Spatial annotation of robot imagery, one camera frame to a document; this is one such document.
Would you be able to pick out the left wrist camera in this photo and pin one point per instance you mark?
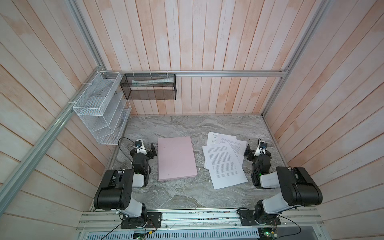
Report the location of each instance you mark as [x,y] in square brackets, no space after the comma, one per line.
[139,147]

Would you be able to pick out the white perforated cable duct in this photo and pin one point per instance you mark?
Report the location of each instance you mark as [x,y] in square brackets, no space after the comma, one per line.
[219,234]

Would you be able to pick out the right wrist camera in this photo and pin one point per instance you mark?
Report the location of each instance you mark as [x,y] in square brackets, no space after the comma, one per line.
[262,148]

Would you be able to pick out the pink file folder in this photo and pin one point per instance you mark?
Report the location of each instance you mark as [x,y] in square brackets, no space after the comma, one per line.
[176,159]

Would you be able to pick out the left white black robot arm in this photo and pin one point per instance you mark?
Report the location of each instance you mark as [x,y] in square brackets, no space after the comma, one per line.
[115,190]

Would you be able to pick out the white wire mesh shelf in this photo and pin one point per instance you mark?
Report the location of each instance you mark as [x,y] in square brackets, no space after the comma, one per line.
[103,109]

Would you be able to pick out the right aluminium frame post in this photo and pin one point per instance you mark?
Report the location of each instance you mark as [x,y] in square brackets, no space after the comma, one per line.
[310,29]

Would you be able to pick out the aluminium front rail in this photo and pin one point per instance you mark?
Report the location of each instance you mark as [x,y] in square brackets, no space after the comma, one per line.
[193,219]

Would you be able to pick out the horizontal aluminium back bar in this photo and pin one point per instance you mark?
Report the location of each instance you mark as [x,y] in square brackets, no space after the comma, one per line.
[230,73]

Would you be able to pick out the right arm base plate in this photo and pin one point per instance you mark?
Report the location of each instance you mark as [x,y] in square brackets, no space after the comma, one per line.
[257,218]

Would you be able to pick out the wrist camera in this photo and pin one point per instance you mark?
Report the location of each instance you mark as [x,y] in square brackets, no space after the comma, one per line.
[262,148]
[139,147]

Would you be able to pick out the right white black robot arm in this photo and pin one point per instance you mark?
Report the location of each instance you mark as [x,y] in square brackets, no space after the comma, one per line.
[297,188]

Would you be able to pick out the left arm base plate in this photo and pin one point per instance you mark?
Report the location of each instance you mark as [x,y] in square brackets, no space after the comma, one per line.
[146,220]

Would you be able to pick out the black mesh wall basket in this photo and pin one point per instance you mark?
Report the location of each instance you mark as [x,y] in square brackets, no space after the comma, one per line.
[148,87]

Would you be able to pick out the left aluminium frame bar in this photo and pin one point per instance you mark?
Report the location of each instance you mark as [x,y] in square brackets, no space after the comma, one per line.
[30,161]

